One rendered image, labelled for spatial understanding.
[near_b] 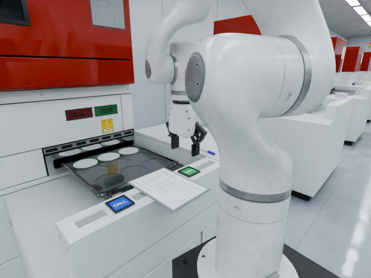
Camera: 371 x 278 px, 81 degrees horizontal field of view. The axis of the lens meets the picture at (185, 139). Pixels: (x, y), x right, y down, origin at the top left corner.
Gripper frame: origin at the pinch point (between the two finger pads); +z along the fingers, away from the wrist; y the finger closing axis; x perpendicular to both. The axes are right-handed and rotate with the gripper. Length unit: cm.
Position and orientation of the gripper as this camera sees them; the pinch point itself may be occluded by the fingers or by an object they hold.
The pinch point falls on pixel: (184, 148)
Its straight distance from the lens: 70.2
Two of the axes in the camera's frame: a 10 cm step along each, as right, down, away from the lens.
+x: 7.0, -2.2, 6.8
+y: 7.1, 2.2, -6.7
